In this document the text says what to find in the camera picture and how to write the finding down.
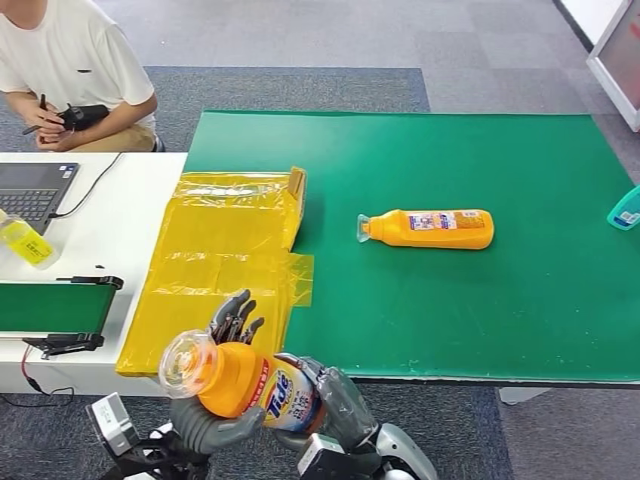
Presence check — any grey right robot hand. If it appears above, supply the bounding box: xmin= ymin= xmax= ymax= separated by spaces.
xmin=272 ymin=352 xmax=440 ymax=480

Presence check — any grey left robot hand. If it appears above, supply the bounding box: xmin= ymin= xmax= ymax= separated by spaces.
xmin=168 ymin=289 xmax=266 ymax=456

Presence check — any orange detergent bottle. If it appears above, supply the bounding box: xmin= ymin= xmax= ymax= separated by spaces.
xmin=158 ymin=329 xmax=326 ymax=437
xmin=356 ymin=209 xmax=495 ymax=252

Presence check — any clear bottle with yellow label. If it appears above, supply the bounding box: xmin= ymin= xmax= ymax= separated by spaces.
xmin=0 ymin=210 xmax=61 ymax=270

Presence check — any teal spray bottle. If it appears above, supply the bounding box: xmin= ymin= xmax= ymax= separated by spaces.
xmin=606 ymin=184 xmax=640 ymax=232

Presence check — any yellow plastic-wrapped box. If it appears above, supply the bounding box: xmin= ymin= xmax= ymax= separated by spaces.
xmin=115 ymin=165 xmax=315 ymax=379

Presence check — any white table foot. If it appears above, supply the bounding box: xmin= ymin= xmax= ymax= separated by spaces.
xmin=499 ymin=386 xmax=552 ymax=406

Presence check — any small green conveyor belt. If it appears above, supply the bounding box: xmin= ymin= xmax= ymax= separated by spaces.
xmin=0 ymin=274 xmax=125 ymax=359

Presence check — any green table mat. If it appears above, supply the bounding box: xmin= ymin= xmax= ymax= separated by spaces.
xmin=183 ymin=109 xmax=640 ymax=384

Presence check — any dark grey laptop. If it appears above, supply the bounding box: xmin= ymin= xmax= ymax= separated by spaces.
xmin=0 ymin=162 xmax=81 ymax=236

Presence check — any black remote controller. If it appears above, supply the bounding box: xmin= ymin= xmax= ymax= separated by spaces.
xmin=22 ymin=93 xmax=110 ymax=137

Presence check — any person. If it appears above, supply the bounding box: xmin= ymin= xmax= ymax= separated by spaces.
xmin=0 ymin=0 xmax=160 ymax=154

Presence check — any white framed board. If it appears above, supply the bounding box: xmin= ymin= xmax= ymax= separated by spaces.
xmin=586 ymin=0 xmax=640 ymax=132

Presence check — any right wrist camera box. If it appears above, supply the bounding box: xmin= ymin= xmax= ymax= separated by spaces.
xmin=297 ymin=433 xmax=347 ymax=480

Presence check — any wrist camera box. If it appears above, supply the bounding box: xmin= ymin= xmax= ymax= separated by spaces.
xmin=85 ymin=392 xmax=140 ymax=458
xmin=297 ymin=433 xmax=347 ymax=480

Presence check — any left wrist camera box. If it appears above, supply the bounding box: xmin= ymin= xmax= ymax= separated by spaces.
xmin=85 ymin=392 xmax=140 ymax=458

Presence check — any red cable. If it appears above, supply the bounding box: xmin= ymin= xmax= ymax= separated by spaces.
xmin=19 ymin=343 xmax=42 ymax=393

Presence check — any black laptop cable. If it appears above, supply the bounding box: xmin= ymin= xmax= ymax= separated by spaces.
xmin=48 ymin=150 xmax=125 ymax=220

